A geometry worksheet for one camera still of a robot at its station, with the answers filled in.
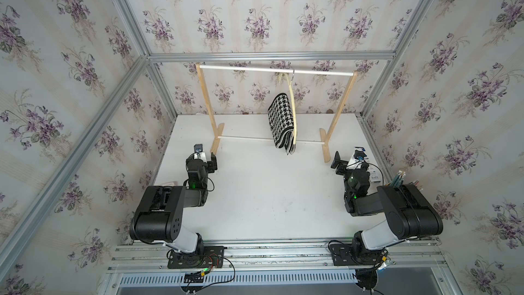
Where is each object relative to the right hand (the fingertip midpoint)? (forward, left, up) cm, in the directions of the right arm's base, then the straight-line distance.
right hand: (350, 154), depth 89 cm
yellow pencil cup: (-13, -15, +2) cm, 20 cm away
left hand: (0, +65, -2) cm, 65 cm away
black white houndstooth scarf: (+11, +31, +13) cm, 36 cm away
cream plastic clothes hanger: (+39, +26, +12) cm, 49 cm away
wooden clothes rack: (+23, +65, -9) cm, 70 cm away
